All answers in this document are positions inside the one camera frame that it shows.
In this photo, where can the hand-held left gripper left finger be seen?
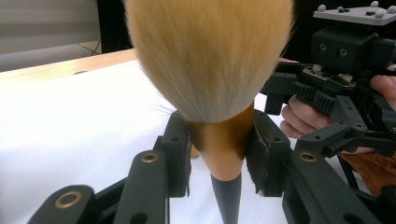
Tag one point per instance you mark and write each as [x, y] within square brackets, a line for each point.
[179, 155]

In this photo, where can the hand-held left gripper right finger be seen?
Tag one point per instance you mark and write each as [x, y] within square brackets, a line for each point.
[274, 155]

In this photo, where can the large makeup brush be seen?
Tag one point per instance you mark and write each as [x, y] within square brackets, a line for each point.
[211, 62]

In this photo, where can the white table sheet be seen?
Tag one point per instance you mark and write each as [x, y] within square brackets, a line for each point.
[77, 124]

